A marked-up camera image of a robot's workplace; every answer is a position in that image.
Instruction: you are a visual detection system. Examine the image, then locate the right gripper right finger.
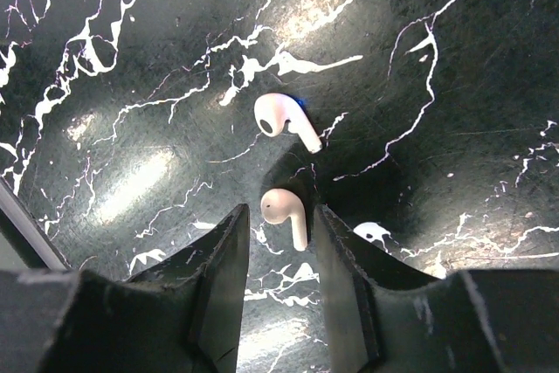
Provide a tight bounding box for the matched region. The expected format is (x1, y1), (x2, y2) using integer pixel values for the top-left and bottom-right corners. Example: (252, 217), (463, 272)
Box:
(314, 205), (558, 372)

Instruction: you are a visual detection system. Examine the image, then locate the beige earbud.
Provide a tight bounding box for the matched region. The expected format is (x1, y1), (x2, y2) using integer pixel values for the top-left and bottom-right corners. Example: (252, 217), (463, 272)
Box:
(260, 189), (308, 252)
(253, 93), (322, 154)

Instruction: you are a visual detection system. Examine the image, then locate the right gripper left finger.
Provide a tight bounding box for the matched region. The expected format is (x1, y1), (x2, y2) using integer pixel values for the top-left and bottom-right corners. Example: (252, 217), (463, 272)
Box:
(1, 204), (250, 372)

